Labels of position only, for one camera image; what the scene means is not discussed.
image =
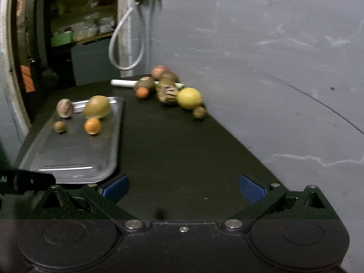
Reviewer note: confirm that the small brown fruit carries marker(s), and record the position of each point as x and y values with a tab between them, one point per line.
60	126
199	113

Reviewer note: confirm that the orange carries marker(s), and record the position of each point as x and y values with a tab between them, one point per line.
92	126
142	92

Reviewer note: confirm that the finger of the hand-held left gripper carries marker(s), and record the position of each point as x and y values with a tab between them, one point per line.
34	180

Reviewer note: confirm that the yellow grapefruit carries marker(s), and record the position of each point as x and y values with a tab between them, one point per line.
189	98

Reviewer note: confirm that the green box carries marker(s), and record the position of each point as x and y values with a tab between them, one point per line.
62	37

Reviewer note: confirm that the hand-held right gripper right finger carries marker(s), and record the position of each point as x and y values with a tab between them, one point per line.
251	192

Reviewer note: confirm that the brown kiwi with sticker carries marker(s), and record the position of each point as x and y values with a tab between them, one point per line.
144	84

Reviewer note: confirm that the brown-yellow pear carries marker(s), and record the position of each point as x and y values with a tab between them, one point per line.
97	107

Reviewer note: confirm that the metal baking tray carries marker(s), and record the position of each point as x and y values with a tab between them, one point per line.
74	150

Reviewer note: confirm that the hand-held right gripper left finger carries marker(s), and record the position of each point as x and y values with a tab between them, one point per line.
115	188

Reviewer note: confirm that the striped pepino melon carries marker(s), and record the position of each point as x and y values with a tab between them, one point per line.
167	95
64	108

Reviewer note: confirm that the dark grey cabinet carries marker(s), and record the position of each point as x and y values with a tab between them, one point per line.
91	62

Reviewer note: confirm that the white paper roll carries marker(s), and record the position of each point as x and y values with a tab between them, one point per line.
122	82

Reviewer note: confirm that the green-yellow pear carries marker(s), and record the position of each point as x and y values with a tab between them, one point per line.
165	83

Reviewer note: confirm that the brown round fruit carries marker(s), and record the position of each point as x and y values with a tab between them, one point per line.
169	76

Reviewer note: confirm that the red apple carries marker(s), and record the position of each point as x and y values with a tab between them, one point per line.
158	70

